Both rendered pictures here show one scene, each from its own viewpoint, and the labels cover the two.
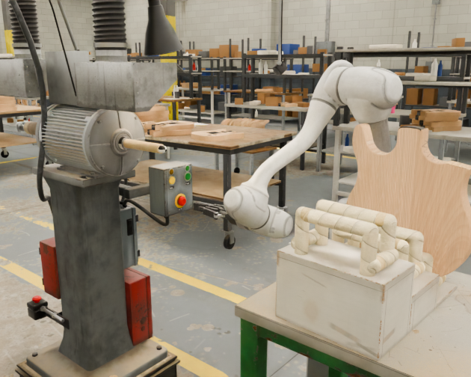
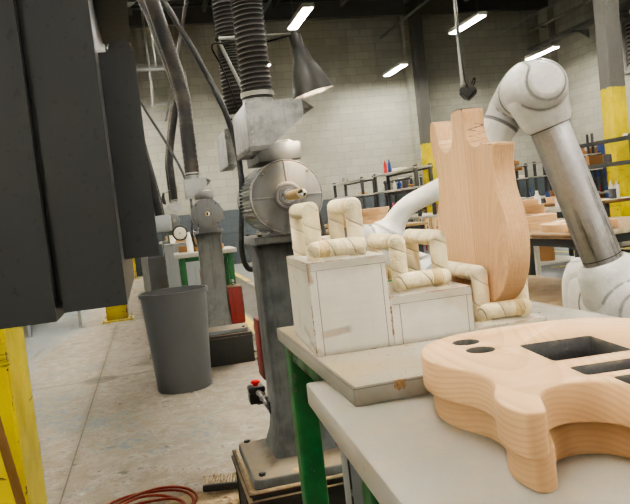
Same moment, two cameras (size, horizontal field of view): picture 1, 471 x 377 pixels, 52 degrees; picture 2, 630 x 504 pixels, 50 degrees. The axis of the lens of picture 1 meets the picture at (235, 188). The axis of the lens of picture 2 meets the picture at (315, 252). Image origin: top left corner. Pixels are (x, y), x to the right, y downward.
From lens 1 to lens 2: 1.09 m
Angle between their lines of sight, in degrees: 38
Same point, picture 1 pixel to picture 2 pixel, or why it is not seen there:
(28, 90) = (229, 157)
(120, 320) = not seen: hidden behind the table
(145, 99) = (262, 138)
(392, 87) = (539, 77)
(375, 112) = (532, 116)
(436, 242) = (490, 250)
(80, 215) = (263, 279)
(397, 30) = not seen: outside the picture
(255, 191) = (380, 228)
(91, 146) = (253, 200)
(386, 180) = (453, 183)
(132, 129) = (302, 181)
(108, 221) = not seen: hidden behind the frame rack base
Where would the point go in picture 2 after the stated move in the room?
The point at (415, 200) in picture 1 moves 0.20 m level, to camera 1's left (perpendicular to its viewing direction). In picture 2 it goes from (471, 201) to (386, 209)
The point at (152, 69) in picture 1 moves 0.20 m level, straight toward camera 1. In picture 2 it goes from (270, 107) to (231, 101)
